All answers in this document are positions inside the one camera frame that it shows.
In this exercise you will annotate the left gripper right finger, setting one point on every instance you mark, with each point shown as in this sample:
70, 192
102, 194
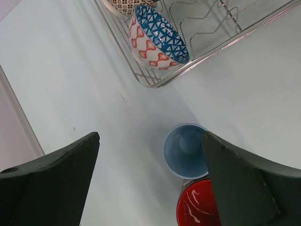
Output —
251, 190

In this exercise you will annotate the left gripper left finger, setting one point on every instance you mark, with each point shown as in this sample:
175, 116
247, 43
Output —
50, 190

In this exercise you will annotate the blue patterned bowl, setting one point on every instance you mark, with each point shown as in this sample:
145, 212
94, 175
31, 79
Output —
154, 42

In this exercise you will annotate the red brown patterned bowl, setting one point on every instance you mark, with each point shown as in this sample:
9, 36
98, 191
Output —
122, 8

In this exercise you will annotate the red black mug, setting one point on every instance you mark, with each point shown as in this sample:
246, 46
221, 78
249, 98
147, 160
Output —
196, 204

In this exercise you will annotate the light blue cup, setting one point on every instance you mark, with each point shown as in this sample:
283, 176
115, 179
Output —
183, 151

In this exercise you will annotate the left aluminium frame post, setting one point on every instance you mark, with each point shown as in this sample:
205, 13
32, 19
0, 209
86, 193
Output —
27, 128

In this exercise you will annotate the wire metal dish rack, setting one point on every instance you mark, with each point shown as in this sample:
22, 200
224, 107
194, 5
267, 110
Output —
206, 26

